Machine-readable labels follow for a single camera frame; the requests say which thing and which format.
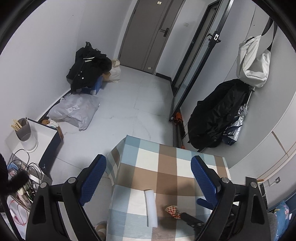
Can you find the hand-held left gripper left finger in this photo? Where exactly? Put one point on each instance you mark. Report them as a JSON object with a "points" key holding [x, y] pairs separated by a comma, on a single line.
{"points": [[92, 180]]}

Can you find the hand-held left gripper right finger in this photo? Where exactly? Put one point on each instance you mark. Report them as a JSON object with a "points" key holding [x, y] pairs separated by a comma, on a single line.
{"points": [[204, 180]]}

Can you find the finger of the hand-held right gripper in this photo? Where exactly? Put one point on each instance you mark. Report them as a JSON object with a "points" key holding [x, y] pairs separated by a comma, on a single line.
{"points": [[190, 220], [204, 202]]}

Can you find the red checked wrapper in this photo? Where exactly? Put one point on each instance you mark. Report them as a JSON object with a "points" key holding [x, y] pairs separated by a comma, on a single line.
{"points": [[172, 210]]}

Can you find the white shoulder bag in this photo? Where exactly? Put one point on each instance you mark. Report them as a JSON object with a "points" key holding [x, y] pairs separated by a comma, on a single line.
{"points": [[252, 64]]}

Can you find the white foam tube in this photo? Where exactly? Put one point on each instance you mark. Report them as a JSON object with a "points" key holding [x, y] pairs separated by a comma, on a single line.
{"points": [[151, 208]]}

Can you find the checked tablecloth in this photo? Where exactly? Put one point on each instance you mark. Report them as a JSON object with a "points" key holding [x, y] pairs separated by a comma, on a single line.
{"points": [[148, 162]]}

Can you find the navy and white box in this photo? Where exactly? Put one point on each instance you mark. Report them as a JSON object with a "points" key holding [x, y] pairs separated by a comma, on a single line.
{"points": [[46, 143]]}

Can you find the silver folded umbrella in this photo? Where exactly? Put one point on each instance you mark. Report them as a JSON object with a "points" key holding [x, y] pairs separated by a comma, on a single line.
{"points": [[238, 125]]}

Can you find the black hanging jacket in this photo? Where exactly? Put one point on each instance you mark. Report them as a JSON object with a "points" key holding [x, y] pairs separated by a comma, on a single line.
{"points": [[212, 115]]}

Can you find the orange and black tool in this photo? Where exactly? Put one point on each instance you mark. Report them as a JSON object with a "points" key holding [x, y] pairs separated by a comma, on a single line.
{"points": [[177, 118]]}

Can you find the grey plastic parcel bag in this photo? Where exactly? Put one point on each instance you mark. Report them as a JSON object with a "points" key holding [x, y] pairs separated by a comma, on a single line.
{"points": [[71, 111]]}

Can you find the white chopstick holder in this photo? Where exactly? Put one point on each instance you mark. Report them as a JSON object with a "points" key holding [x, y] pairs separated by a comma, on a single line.
{"points": [[27, 139]]}

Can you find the blue floral blanket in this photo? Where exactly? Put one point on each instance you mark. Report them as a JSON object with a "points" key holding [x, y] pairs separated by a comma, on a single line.
{"points": [[282, 215]]}

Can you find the black fuzzy microphone cover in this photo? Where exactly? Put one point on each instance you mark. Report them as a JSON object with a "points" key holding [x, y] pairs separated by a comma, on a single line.
{"points": [[13, 180]]}

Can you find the white wardrobe with wood trim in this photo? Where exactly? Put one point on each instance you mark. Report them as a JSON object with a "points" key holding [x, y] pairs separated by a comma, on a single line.
{"points": [[272, 115]]}

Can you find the bundle of wooden chopsticks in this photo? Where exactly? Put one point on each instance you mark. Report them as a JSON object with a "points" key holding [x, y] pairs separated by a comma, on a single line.
{"points": [[16, 125]]}

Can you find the blue box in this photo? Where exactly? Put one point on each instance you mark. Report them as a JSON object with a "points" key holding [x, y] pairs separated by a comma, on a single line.
{"points": [[96, 85]]}

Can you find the brown cardboard box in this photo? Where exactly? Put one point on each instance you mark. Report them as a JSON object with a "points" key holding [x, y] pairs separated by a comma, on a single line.
{"points": [[106, 76]]}

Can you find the cream tote bag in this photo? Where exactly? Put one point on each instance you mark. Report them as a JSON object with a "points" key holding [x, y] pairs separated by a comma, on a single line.
{"points": [[115, 71]]}

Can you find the black clothes pile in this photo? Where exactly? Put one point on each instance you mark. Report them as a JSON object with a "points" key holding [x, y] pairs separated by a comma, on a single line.
{"points": [[87, 64]]}

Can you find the black framed glass door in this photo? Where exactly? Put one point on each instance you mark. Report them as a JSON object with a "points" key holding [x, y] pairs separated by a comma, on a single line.
{"points": [[196, 58]]}

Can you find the grey door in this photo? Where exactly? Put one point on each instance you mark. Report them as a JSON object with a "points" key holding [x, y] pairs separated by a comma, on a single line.
{"points": [[143, 34]]}

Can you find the wall socket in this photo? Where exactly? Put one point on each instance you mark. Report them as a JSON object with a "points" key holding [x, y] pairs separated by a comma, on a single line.
{"points": [[276, 179]]}

